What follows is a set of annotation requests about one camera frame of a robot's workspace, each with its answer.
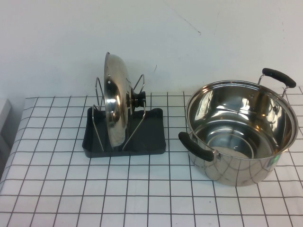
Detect stainless steel pot lid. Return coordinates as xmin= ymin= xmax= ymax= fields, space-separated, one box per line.
xmin=103 ymin=52 xmax=147 ymax=148

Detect white black-grid tablecloth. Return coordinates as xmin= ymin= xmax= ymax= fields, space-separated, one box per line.
xmin=0 ymin=86 xmax=303 ymax=227

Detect black tray wire lid rack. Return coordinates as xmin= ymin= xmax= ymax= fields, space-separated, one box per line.
xmin=81 ymin=73 xmax=168 ymax=158

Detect stainless steel pot black handles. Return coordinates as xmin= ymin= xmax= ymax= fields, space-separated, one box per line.
xmin=178 ymin=68 xmax=298 ymax=187

